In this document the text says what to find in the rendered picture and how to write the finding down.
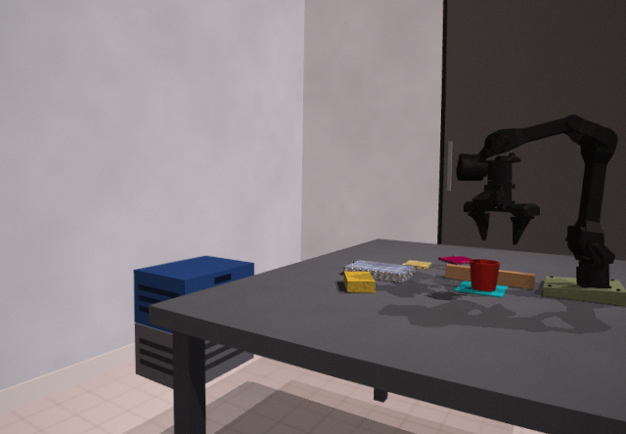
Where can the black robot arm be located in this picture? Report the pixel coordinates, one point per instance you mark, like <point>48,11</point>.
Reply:
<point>587,240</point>

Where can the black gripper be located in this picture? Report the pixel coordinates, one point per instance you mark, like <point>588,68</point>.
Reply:
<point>518,209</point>

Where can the blue and white checkered towel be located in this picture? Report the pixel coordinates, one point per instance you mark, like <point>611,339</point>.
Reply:
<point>382,271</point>

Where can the yellow sponge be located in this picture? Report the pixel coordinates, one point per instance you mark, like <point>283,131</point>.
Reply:
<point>359,282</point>

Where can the red cup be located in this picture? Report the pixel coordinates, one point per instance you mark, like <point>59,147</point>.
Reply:
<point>484,276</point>

